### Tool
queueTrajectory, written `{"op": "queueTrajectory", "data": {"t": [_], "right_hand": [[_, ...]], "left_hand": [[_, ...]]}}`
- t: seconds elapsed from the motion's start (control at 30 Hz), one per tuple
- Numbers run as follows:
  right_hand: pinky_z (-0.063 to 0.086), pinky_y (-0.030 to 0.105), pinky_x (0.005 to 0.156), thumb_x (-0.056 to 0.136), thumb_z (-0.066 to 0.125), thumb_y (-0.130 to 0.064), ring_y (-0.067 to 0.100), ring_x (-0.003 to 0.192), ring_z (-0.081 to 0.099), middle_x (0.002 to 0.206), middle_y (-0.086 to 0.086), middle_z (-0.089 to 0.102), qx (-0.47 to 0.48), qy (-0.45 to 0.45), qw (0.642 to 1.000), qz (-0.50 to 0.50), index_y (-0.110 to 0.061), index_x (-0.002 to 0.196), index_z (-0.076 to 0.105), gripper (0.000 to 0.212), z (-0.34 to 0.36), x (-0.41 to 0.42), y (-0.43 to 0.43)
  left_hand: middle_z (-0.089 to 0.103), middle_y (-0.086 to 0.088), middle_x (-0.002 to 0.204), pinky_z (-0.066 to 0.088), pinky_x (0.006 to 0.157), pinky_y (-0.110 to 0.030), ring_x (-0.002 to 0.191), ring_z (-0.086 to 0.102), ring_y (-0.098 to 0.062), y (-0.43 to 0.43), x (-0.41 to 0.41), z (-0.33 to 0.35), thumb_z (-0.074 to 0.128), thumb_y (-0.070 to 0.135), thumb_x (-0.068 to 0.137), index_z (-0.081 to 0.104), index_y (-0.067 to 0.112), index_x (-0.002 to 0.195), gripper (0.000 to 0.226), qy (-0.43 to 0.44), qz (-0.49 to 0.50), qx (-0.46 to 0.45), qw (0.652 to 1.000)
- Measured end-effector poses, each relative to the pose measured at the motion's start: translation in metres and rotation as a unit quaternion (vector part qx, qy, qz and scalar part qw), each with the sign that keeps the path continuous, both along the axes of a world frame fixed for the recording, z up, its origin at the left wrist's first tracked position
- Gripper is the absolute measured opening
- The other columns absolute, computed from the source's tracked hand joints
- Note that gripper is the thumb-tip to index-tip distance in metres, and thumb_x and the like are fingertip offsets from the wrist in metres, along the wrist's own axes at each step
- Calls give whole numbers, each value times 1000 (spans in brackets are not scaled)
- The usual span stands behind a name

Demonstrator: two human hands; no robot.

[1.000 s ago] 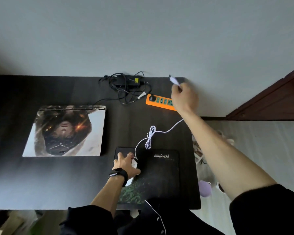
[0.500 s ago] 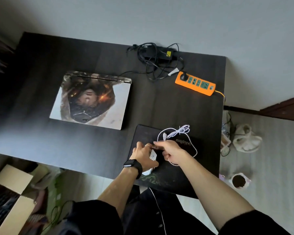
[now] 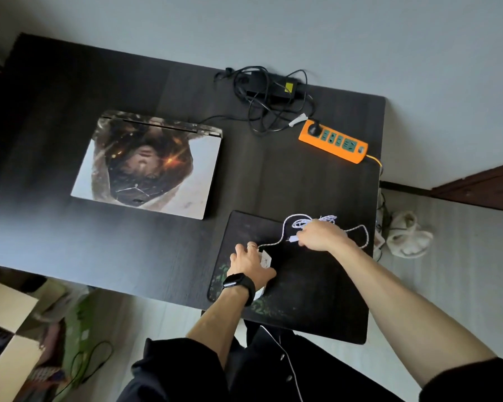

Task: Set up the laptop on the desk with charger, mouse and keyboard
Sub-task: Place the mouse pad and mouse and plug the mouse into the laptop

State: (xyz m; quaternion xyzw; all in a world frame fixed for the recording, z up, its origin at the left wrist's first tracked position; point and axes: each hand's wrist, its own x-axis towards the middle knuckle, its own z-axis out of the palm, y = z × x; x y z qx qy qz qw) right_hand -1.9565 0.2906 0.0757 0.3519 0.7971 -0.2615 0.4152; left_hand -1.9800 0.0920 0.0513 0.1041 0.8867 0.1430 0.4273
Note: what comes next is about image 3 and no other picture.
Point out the orange power strip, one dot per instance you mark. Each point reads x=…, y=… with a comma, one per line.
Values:
x=335, y=142

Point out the black smartwatch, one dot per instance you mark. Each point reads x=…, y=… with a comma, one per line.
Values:
x=239, y=282

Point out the person's left hand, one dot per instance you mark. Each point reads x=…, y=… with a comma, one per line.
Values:
x=247, y=265

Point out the person's right hand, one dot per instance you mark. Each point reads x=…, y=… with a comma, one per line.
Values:
x=322, y=236

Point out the white plastic bag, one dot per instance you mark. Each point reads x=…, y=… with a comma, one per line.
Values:
x=63, y=299

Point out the green bag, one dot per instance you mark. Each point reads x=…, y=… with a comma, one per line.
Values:
x=77, y=330

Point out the white computer mouse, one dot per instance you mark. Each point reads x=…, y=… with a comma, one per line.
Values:
x=266, y=259

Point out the dark wooden desk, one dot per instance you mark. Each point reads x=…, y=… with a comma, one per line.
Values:
x=67, y=121

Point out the black shirt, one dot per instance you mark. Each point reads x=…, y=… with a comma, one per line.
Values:
x=184, y=372

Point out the laptop with printed portrait skin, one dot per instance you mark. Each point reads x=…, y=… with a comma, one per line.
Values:
x=193, y=192

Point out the brown cardboard box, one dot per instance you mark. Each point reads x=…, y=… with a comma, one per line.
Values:
x=8, y=305

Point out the person's right forearm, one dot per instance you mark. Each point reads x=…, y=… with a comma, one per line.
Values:
x=411, y=314

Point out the person's left forearm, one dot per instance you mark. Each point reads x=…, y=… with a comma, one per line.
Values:
x=220, y=322

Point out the dark green patterned mouse pad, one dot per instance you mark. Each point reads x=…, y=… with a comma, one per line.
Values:
x=318, y=297

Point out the white fluffy slipper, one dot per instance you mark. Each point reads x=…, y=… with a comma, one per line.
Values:
x=408, y=238

